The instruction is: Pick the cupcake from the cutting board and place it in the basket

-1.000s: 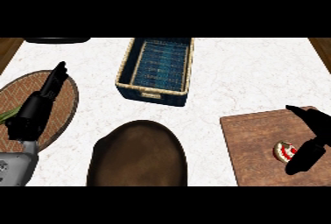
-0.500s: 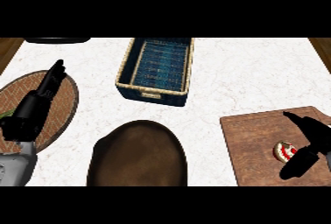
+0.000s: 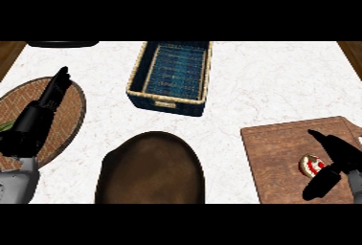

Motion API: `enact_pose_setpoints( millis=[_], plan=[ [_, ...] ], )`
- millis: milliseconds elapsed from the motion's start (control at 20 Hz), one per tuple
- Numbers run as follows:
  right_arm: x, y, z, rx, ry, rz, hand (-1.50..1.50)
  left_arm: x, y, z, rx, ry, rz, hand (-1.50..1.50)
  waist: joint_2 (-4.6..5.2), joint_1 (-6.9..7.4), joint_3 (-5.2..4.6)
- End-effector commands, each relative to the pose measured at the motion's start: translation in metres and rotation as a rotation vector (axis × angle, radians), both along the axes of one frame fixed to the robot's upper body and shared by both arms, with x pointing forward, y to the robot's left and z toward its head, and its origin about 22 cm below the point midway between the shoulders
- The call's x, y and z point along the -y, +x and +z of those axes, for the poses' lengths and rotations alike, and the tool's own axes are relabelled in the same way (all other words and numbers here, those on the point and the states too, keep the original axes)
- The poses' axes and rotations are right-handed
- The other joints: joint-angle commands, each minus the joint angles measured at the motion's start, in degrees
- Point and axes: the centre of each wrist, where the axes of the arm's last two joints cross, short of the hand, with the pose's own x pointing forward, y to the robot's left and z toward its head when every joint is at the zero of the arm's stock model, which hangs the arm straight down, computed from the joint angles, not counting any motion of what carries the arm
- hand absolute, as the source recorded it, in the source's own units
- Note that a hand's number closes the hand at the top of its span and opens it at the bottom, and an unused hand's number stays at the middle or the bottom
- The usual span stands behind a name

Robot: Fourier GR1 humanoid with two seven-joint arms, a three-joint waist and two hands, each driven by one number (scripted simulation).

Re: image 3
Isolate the red and white cupcake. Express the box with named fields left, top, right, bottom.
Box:
left=298, top=153, right=327, bottom=179

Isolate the black round appliance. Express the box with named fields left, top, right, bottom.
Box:
left=24, top=41, right=100, bottom=49

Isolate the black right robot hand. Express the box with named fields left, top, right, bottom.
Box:
left=301, top=128, right=362, bottom=202

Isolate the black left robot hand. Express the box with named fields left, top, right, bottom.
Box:
left=0, top=66, right=73, bottom=159

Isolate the green vegetable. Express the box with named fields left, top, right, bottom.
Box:
left=0, top=121, right=16, bottom=132

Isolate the brown wooden cutting board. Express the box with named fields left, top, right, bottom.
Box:
left=239, top=116, right=362, bottom=205

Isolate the blue wicker basket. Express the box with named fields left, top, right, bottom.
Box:
left=123, top=41, right=214, bottom=118

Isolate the brown oval wooden bowl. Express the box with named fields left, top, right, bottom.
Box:
left=92, top=130, right=206, bottom=205

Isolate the round brown woven placemat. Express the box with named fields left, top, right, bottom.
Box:
left=0, top=76, right=86, bottom=171

